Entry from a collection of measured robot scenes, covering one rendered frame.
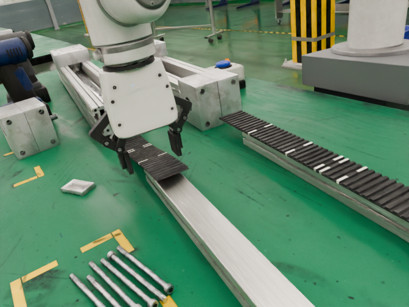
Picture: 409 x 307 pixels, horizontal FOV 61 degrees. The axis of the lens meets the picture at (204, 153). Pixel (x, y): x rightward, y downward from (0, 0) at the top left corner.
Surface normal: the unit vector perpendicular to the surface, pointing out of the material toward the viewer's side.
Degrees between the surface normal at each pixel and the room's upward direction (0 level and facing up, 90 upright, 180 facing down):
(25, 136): 90
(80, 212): 0
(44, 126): 90
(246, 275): 0
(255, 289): 0
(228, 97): 90
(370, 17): 86
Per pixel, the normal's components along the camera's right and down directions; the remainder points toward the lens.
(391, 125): -0.15, -0.88
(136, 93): 0.45, 0.35
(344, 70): -0.82, 0.37
